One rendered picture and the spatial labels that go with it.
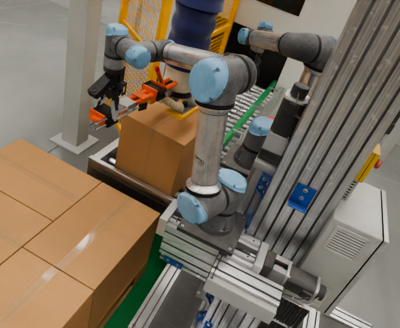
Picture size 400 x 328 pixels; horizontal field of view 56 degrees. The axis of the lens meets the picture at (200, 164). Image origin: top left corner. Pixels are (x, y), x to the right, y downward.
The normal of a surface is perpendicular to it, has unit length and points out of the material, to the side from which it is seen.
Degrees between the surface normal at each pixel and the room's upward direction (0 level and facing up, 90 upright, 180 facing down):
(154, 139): 90
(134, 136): 90
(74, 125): 90
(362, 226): 0
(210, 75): 82
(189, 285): 0
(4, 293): 0
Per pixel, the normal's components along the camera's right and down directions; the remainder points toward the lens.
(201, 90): -0.66, 0.15
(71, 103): -0.40, 0.46
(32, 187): 0.25, -0.78
